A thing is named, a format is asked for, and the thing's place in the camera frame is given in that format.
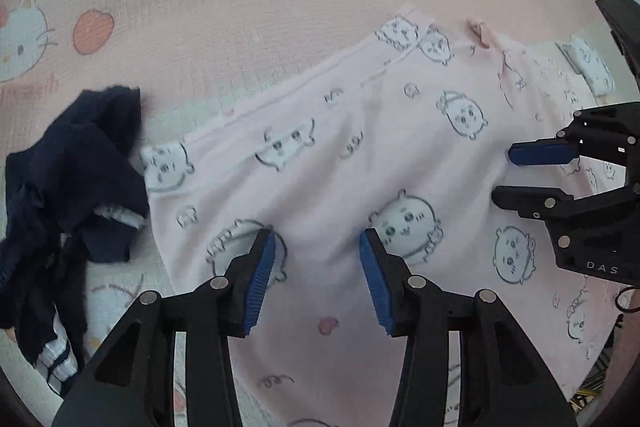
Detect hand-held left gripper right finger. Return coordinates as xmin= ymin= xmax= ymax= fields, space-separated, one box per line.
xmin=359 ymin=228 xmax=576 ymax=427

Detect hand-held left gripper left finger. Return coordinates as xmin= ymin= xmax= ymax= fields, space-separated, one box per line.
xmin=52 ymin=228 xmax=277 ymax=427

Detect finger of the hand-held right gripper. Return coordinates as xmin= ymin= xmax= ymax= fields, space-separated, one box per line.
xmin=491 ymin=183 xmax=640 ymax=228
xmin=508 ymin=102 xmax=640 ymax=168

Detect pink cartoon print pants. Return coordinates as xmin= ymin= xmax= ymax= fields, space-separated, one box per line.
xmin=141 ymin=4 xmax=640 ymax=408

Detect small folded white printed cloth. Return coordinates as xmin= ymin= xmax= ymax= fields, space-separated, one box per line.
xmin=557 ymin=36 xmax=616 ymax=96

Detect navy white-striped shorts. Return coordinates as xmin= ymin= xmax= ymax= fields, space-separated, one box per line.
xmin=0 ymin=86 xmax=151 ymax=400

